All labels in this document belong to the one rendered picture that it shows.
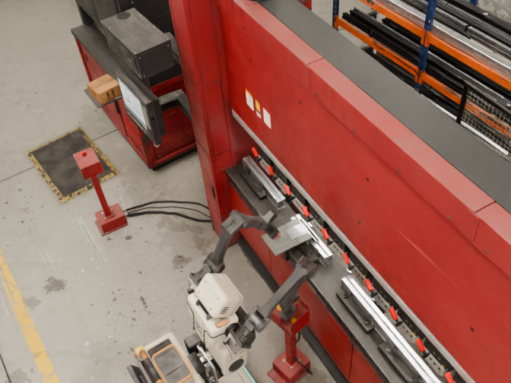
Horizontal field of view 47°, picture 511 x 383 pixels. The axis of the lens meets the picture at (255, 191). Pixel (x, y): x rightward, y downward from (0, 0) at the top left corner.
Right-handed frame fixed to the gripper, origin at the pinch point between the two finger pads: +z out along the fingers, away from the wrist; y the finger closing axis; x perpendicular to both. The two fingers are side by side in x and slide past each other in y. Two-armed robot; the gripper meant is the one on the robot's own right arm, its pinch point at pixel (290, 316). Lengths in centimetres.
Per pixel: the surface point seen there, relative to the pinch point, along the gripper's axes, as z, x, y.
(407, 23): -2, 88, 229
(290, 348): 42.8, 2.7, -9.9
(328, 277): 0.8, -1.1, 33.2
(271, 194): -4, 67, 54
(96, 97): -17, 242, 31
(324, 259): -6.2, 6.2, 38.8
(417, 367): -12, -76, 21
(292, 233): -11, 32, 39
